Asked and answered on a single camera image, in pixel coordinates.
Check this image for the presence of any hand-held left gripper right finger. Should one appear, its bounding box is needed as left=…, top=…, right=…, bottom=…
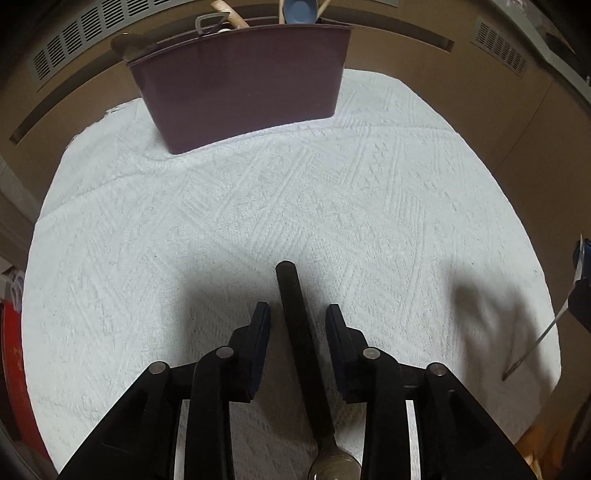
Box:
left=325, top=304, right=539, bottom=480

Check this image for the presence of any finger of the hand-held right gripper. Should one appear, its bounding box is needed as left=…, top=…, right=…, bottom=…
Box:
left=568, top=282, right=591, bottom=334
left=573, top=233, right=591, bottom=283

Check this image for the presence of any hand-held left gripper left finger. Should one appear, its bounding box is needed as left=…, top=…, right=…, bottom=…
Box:
left=58, top=301, right=272, bottom=480

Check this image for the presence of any black-handled metal spoon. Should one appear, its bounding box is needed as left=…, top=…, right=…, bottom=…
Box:
left=274, top=261, right=362, bottom=480

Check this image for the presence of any thin metal utensil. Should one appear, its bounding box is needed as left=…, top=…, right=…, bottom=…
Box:
left=502, top=281, right=578, bottom=382

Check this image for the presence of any purple plastic utensil caddy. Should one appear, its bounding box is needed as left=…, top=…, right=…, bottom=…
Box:
left=126, top=21, right=354, bottom=156

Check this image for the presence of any blue ceramic spoon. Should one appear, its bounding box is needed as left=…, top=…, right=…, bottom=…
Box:
left=283, top=0, right=319, bottom=25

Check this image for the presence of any person's orange garment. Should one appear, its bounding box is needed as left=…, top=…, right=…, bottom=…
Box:
left=513, top=424, right=563, bottom=480

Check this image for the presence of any white textured cloth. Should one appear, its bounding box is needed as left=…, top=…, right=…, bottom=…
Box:
left=21, top=69, right=564, bottom=480

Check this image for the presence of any small grey vent grille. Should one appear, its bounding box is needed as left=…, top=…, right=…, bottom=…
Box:
left=471, top=17, right=532, bottom=75

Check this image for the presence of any white stone countertop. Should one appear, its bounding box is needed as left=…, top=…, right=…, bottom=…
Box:
left=489, top=0, right=591, bottom=88

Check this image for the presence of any red plastic container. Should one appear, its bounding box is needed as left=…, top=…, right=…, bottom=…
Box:
left=0, top=300, right=25, bottom=446

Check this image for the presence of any long grey vent grille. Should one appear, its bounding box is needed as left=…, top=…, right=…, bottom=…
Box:
left=28, top=0, right=160, bottom=93

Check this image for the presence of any grey loop-handled peeler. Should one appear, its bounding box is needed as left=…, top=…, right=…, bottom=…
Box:
left=195, top=14, right=230, bottom=34

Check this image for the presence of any wooden utensil handle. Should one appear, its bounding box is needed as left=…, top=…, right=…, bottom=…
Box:
left=211, top=1, right=250, bottom=29

